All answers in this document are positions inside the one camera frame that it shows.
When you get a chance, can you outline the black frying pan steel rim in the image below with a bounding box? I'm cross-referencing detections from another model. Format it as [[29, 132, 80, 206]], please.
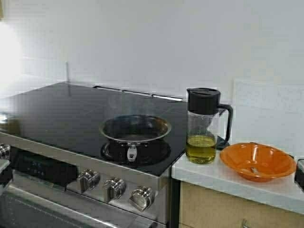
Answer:
[[99, 114, 171, 164]]

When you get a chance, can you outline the glass oil dispenser black lid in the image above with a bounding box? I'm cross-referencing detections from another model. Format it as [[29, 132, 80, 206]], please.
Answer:
[[185, 87, 233, 164]]

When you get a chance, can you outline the orange plastic bowl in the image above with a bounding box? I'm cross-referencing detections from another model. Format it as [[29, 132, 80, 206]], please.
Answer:
[[220, 142, 296, 182]]

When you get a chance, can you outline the black spatula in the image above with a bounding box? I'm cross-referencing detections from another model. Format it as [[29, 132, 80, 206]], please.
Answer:
[[216, 136, 230, 151]]

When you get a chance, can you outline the raw shrimp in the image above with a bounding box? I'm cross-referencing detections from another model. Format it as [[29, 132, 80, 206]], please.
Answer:
[[248, 167, 263, 178]]

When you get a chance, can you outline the right steel stove knob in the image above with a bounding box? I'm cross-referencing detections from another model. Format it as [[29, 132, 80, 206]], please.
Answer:
[[129, 186, 155, 212]]

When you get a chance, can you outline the steel stove knob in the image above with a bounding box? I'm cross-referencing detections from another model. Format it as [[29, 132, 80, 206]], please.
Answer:
[[102, 178, 126, 203], [129, 186, 155, 212], [76, 169, 100, 193]]

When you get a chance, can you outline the middle steel stove knob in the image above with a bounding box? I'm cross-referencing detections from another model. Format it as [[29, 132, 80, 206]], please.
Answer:
[[102, 178, 126, 203]]

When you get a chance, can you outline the stainless steel stove range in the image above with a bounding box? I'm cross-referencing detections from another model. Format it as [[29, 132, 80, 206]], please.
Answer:
[[0, 83, 187, 228]]

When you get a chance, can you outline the left steel stove knob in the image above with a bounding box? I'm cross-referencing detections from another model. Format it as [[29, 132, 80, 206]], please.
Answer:
[[76, 169, 100, 193]]

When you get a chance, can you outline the wooden base cabinet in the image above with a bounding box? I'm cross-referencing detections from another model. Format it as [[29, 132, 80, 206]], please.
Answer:
[[180, 182, 304, 228]]

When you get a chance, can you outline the far left stove knob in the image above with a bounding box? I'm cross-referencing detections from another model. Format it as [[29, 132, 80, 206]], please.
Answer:
[[0, 143, 10, 160]]

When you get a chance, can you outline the black appliance at right edge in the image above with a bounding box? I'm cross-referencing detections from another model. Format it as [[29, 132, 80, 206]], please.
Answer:
[[294, 159, 304, 191]]

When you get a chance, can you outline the steel cabinet drawer handle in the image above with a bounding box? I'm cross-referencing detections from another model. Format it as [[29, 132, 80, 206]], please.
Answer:
[[240, 219, 252, 228]]

